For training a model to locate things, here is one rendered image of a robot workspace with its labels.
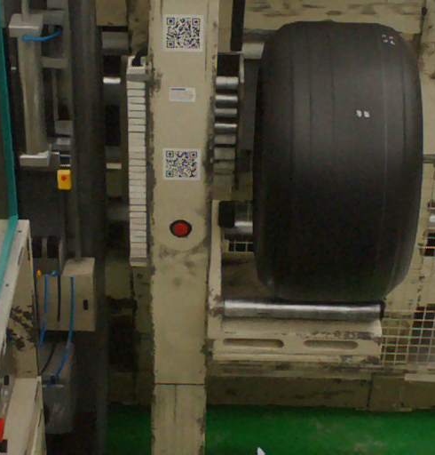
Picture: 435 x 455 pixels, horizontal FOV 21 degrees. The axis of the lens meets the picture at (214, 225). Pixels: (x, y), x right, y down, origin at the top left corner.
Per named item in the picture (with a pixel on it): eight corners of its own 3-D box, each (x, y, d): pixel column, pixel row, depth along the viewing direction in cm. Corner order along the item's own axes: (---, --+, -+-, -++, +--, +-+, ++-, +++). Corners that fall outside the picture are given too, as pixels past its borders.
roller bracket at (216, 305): (207, 341, 250) (208, 305, 244) (208, 231, 282) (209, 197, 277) (222, 341, 250) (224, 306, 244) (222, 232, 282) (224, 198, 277)
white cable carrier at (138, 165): (130, 266, 254) (126, 67, 227) (131, 251, 258) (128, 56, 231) (151, 266, 254) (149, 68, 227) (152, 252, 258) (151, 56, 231)
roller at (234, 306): (218, 321, 251) (219, 304, 249) (218, 307, 255) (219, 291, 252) (383, 324, 252) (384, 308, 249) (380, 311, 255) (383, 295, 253)
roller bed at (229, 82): (158, 187, 288) (158, 80, 271) (161, 155, 300) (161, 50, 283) (239, 190, 288) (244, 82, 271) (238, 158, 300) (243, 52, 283)
